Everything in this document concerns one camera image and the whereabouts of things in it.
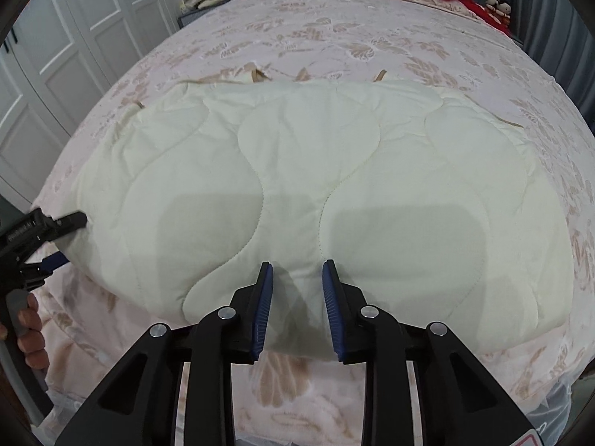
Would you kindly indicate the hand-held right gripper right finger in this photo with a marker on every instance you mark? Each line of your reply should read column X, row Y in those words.
column 332, row 306

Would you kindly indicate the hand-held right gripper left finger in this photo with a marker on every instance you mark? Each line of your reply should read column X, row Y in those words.
column 262, row 306

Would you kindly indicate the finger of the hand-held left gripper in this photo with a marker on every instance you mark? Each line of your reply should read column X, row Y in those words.
column 69, row 222
column 53, row 261

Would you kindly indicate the cream quilted jacket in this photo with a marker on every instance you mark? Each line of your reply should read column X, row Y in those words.
column 325, row 148

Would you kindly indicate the person's left hand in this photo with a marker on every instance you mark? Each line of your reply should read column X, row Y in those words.
column 32, row 339

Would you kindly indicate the white panelled wardrobe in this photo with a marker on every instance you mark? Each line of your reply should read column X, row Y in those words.
column 69, row 32

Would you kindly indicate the grey-blue nightstand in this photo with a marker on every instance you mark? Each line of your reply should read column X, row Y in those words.
column 193, row 16

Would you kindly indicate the bed with pink floral bedspread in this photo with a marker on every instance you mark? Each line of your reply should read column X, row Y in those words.
column 325, row 32

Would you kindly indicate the dark curtain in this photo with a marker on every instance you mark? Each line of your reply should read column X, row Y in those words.
column 558, row 32

